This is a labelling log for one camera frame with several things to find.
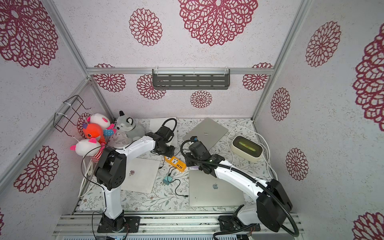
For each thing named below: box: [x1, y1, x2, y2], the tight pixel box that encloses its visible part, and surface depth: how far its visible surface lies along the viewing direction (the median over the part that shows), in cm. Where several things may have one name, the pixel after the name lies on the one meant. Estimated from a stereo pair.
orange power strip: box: [165, 156, 187, 173], surface depth 95 cm
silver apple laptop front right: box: [189, 170, 245, 207], surface depth 85 cm
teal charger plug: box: [162, 176, 173, 186], surface depth 89 cm
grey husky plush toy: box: [116, 110, 146, 142], surface depth 97 cm
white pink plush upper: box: [86, 113, 111, 130], surface depth 97 cm
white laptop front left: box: [121, 158, 161, 194], surface depth 91 cm
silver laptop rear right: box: [182, 117, 229, 150], surface depth 116 cm
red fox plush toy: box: [83, 123, 107, 144], surface depth 90 cm
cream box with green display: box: [230, 135, 264, 163], surface depth 98 cm
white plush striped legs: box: [70, 138, 106, 164], surface depth 82 cm
